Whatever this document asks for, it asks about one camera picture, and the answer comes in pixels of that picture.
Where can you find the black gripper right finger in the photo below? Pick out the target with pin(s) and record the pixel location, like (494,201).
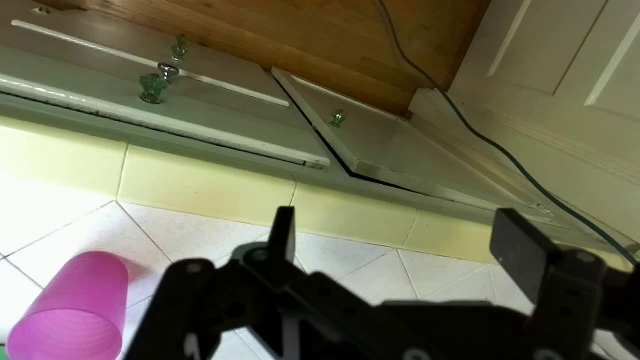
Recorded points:
(563,284)

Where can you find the green glass cabinet knob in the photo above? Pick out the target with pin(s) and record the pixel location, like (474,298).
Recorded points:
(338,119)

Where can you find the cream lower drawer front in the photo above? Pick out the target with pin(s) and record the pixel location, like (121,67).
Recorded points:
(95,64)

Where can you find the white panel door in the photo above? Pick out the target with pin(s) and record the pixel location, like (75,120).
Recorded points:
(558,84)

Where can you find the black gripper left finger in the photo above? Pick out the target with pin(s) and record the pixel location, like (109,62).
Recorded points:
(288,313)

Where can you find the pink plastic cup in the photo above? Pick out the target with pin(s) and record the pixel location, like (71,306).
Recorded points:
(78,314)

